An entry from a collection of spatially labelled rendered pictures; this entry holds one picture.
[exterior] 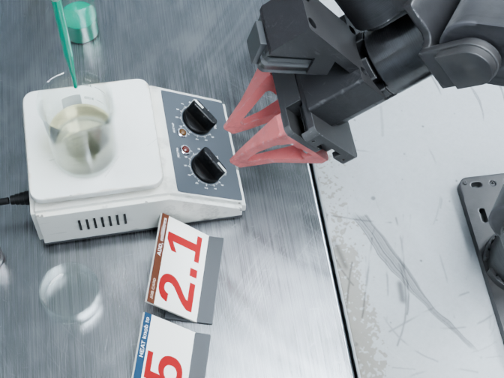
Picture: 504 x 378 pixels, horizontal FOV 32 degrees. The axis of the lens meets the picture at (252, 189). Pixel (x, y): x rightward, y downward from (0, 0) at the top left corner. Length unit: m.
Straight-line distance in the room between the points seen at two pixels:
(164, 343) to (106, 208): 0.13
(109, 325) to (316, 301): 0.20
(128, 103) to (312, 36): 0.27
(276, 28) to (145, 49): 0.37
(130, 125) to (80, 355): 0.22
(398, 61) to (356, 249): 0.26
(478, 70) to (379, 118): 0.34
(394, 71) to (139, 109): 0.27
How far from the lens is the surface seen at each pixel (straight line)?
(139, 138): 0.82
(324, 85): 0.69
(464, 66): 0.63
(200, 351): 0.82
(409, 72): 0.68
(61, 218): 0.82
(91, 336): 0.83
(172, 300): 0.81
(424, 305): 0.86
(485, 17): 0.62
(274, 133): 0.70
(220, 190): 0.84
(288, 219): 0.88
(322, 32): 0.64
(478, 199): 0.92
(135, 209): 0.82
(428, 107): 0.98
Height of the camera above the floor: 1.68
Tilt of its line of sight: 60 degrees down
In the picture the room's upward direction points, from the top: 6 degrees clockwise
